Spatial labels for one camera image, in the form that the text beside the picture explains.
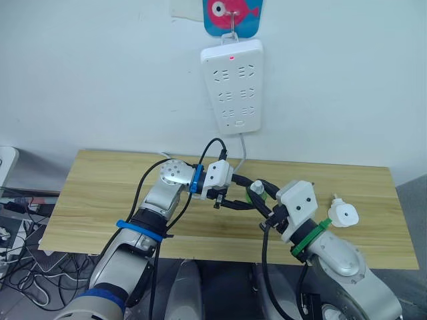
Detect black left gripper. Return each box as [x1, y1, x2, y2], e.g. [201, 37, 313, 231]
[199, 173, 260, 211]

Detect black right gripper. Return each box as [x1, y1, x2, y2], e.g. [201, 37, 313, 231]
[245, 179, 290, 235]

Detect green repellent liquid bottle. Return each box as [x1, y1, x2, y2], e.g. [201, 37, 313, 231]
[246, 181, 268, 205]

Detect white mosquito repellent heater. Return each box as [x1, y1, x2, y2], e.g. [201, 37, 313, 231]
[328, 192, 360, 229]

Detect white power strip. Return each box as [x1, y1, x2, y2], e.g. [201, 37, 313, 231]
[200, 32, 264, 135]

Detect white device casing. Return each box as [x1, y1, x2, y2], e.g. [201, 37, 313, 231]
[0, 146, 19, 187]

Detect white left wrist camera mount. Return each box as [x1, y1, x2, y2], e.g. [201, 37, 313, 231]
[199, 159, 234, 197]

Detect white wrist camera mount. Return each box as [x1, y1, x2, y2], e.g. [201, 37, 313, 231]
[279, 180, 318, 244]
[199, 159, 234, 197]

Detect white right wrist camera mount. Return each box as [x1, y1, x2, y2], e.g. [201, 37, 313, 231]
[279, 180, 318, 244]

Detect white power strip cable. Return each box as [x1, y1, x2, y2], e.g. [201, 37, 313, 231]
[159, 133, 248, 176]

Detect green cable tie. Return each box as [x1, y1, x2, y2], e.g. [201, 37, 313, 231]
[290, 216, 334, 259]

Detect blue cable tie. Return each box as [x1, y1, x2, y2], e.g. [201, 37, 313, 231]
[115, 219, 174, 241]

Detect blue fish wall sticker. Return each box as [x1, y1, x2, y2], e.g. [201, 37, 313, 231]
[202, 0, 266, 38]

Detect clear metal wall hook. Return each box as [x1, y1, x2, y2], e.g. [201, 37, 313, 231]
[224, 9, 242, 36]

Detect tangled black floor cables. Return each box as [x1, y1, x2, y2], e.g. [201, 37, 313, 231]
[0, 186, 96, 307]

